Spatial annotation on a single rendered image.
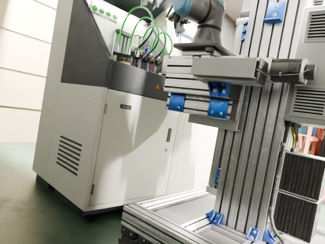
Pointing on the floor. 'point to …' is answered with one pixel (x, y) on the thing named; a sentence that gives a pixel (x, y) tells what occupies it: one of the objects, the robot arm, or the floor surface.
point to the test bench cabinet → (82, 149)
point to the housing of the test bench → (51, 90)
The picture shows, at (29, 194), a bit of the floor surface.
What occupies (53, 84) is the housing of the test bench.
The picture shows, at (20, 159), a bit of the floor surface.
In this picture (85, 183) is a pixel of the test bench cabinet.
